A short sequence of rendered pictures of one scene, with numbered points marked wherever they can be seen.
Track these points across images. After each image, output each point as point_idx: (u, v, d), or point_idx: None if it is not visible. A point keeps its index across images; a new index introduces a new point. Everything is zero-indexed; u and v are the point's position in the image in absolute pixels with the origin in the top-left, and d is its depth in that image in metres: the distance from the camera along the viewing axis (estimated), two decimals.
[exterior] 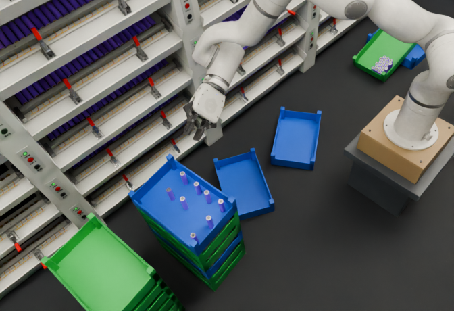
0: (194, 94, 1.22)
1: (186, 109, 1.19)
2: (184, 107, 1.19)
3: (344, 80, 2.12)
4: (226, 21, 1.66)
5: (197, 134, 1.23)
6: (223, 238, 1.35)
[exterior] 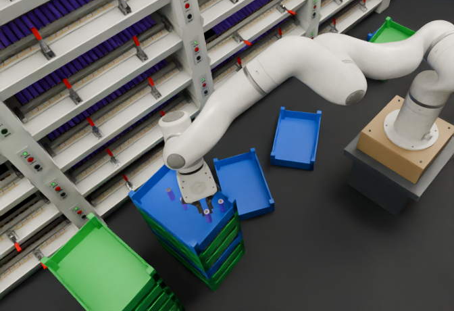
0: None
1: (185, 203, 1.15)
2: (181, 203, 1.15)
3: None
4: (226, 21, 1.66)
5: (207, 206, 1.18)
6: (223, 238, 1.35)
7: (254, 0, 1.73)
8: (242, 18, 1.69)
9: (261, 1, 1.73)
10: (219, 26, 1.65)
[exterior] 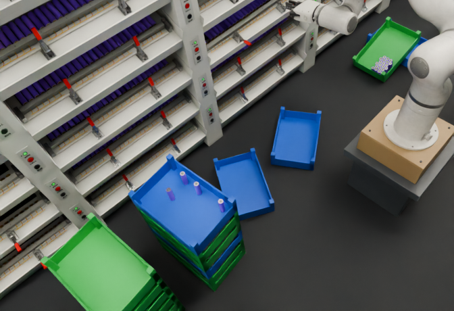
0: (301, 15, 1.60)
1: (290, 14, 1.64)
2: (290, 15, 1.64)
3: (344, 80, 2.12)
4: (225, 20, 1.67)
5: None
6: (223, 238, 1.35)
7: None
8: (242, 17, 1.69)
9: (260, 1, 1.73)
10: (219, 26, 1.65)
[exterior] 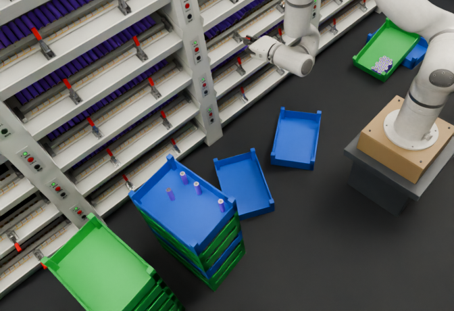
0: (257, 54, 1.52)
1: (246, 51, 1.57)
2: (245, 51, 1.56)
3: (344, 80, 2.12)
4: (225, 20, 1.67)
5: (249, 40, 1.61)
6: (223, 238, 1.35)
7: None
8: (241, 17, 1.69)
9: None
10: (218, 26, 1.65)
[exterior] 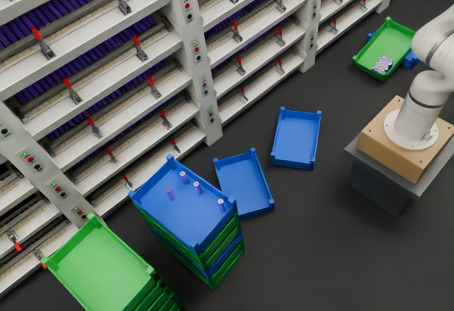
0: None
1: None
2: None
3: (344, 80, 2.12)
4: (223, 19, 1.67)
5: None
6: (223, 238, 1.35)
7: None
8: (240, 15, 1.69)
9: None
10: (217, 24, 1.65)
